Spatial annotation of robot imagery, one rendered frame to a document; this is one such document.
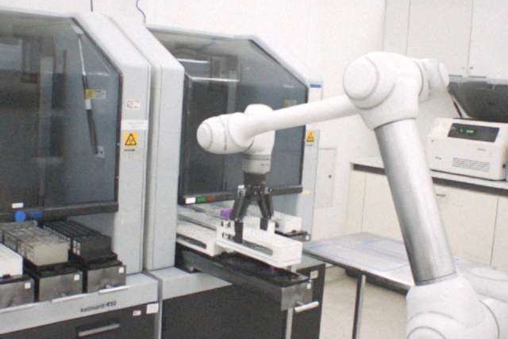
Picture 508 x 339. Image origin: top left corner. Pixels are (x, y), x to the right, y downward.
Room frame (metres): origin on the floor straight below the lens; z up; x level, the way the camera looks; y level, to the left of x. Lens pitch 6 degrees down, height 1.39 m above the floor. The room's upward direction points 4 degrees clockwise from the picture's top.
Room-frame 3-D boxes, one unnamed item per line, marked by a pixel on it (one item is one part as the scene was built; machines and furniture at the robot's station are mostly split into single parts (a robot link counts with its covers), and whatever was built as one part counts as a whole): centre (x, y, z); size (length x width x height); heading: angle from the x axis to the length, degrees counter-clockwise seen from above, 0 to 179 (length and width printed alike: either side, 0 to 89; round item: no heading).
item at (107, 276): (2.06, 0.66, 0.78); 0.73 x 0.14 x 0.09; 44
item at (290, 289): (2.03, 0.08, 0.78); 0.73 x 0.14 x 0.09; 44
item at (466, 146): (4.13, -1.51, 1.22); 0.62 x 0.56 x 0.64; 132
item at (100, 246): (1.89, 0.50, 0.85); 0.12 x 0.02 x 0.06; 134
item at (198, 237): (2.16, 0.20, 0.83); 0.30 x 0.10 x 0.06; 44
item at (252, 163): (1.96, 0.01, 1.15); 0.09 x 0.09 x 0.06
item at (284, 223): (2.56, -0.05, 0.83); 0.30 x 0.10 x 0.06; 44
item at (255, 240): (1.93, -0.01, 0.89); 0.30 x 0.10 x 0.06; 44
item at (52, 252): (1.79, 0.61, 0.85); 0.12 x 0.02 x 0.06; 135
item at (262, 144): (1.95, 0.02, 1.25); 0.13 x 0.11 x 0.16; 139
